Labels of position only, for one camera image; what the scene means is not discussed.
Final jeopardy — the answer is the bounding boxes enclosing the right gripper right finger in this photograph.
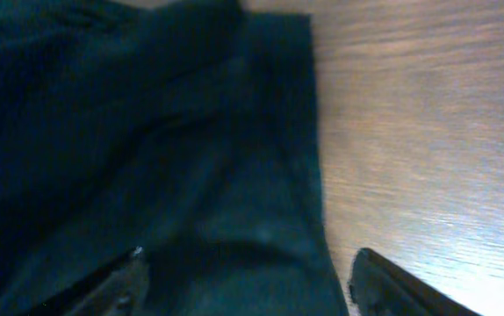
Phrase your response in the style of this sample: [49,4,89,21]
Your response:
[349,248,479,316]

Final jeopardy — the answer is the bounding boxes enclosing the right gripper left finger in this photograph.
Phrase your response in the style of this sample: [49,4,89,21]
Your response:
[23,247,149,316]

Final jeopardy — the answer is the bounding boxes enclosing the black shorts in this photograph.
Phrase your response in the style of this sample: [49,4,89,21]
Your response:
[0,1,348,315]

